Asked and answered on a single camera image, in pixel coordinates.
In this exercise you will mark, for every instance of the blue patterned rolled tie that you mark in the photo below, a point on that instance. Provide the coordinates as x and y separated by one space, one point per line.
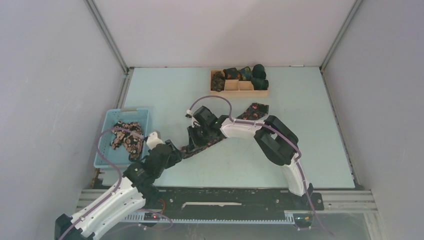
245 74

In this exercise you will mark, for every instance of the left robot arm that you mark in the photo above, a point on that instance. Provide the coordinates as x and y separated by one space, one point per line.
132 191

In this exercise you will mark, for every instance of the dark floral rolled tie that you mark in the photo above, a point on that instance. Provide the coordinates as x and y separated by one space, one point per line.
217 82

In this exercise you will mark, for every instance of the light blue plastic basket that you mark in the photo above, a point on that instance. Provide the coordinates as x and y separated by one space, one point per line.
119 156

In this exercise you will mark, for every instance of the wooden compartment box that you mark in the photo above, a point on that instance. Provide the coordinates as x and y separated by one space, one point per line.
234 88

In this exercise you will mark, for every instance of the dark floral rose tie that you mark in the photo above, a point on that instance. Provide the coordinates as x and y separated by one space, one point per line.
205 118

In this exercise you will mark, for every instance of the white cable duct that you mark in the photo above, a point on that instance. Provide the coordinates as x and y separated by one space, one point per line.
139 218

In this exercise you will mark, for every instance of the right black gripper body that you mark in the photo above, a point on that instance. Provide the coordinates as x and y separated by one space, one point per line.
200 133

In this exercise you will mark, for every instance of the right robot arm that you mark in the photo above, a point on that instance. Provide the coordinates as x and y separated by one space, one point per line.
278 143

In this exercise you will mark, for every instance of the dark green rolled tie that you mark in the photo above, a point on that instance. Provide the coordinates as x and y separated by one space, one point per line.
259 72
259 84

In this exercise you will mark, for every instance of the aluminium frame rail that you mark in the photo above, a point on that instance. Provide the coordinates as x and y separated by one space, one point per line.
344 201

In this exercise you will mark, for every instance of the black orange rolled tie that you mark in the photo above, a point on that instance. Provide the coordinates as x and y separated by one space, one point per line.
231 73

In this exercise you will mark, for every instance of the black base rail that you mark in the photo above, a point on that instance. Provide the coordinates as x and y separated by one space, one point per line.
231 204

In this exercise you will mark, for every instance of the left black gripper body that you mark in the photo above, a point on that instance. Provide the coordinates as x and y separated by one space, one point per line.
174 158

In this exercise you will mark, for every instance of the beige floral tie in basket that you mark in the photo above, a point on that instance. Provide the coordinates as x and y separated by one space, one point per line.
132 143

